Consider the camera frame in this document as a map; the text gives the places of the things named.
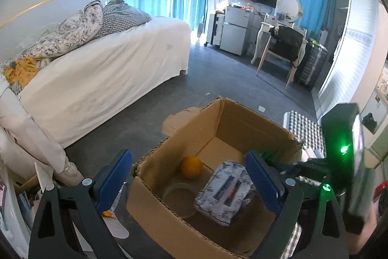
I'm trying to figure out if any floral pillow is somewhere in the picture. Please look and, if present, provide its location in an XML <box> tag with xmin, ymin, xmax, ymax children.
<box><xmin>18</xmin><ymin>0</ymin><xmax>104</xmax><ymax>59</ymax></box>

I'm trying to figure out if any brown cardboard box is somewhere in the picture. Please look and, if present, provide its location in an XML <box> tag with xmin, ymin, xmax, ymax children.
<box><xmin>126</xmin><ymin>97</ymin><xmax>304</xmax><ymax>259</ymax></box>

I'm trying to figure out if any striped grey blanket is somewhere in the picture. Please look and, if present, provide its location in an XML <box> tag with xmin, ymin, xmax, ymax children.
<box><xmin>94</xmin><ymin>0</ymin><xmax>152</xmax><ymax>38</ymax></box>

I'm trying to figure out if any person's right forearm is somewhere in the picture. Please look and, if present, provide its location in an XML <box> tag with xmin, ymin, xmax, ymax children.
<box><xmin>348</xmin><ymin>213</ymin><xmax>382</xmax><ymax>255</ymax></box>

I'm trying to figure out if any white bed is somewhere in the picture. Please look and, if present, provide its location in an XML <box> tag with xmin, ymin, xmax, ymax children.
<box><xmin>0</xmin><ymin>16</ymin><xmax>192</xmax><ymax>187</ymax></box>

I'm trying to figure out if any white wardrobe door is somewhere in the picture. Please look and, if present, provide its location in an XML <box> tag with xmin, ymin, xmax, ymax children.
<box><xmin>317</xmin><ymin>0</ymin><xmax>379</xmax><ymax>117</ymax></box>

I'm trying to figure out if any blue white tissue pack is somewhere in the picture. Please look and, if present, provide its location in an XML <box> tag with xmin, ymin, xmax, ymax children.
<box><xmin>194</xmin><ymin>160</ymin><xmax>257</xmax><ymax>227</ymax></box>

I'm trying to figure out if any wooden chair with black bag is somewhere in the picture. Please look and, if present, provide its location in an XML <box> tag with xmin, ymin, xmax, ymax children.
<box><xmin>256</xmin><ymin>25</ymin><xmax>308</xmax><ymax>91</ymax></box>

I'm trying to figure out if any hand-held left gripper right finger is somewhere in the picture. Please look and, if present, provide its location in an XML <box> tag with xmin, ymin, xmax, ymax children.
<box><xmin>245</xmin><ymin>150</ymin><xmax>349</xmax><ymax>259</ymax></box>

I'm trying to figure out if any small silver fridge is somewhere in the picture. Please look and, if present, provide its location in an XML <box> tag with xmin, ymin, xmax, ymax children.
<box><xmin>220</xmin><ymin>6</ymin><xmax>252</xmax><ymax>56</ymax></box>

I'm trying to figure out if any white framed picture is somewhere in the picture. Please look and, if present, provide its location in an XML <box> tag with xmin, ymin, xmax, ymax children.
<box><xmin>359</xmin><ymin>86</ymin><xmax>388</xmax><ymax>135</ymax></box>

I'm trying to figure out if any yellow cloth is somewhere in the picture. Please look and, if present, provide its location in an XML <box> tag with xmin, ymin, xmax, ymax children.
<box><xmin>4</xmin><ymin>57</ymin><xmax>46</xmax><ymax>88</ymax></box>

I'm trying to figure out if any orange fruit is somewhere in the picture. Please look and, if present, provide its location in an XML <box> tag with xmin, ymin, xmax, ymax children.
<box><xmin>181</xmin><ymin>156</ymin><xmax>203</xmax><ymax>180</ymax></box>

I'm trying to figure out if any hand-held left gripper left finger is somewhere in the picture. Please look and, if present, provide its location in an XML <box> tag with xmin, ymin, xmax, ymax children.
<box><xmin>28</xmin><ymin>149</ymin><xmax>134</xmax><ymax>259</ymax></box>

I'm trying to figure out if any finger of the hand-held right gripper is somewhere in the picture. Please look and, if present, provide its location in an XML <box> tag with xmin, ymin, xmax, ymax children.
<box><xmin>267</xmin><ymin>156</ymin><xmax>329</xmax><ymax>185</ymax></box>

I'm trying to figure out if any white oval mirror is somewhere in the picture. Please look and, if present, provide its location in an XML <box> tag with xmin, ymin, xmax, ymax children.
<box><xmin>276</xmin><ymin>0</ymin><xmax>304</xmax><ymax>21</ymax></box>

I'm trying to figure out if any checkered tablecloth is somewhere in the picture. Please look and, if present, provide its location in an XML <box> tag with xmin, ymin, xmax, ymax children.
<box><xmin>282</xmin><ymin>110</ymin><xmax>326</xmax><ymax>259</ymax></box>

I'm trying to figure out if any white quilt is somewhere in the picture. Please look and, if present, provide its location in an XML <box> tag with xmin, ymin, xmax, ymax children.
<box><xmin>0</xmin><ymin>74</ymin><xmax>84</xmax><ymax>187</ymax></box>

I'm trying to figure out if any beige tape roll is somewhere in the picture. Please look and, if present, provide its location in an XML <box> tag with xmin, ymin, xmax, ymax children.
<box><xmin>162</xmin><ymin>183</ymin><xmax>197</xmax><ymax>218</ymax></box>

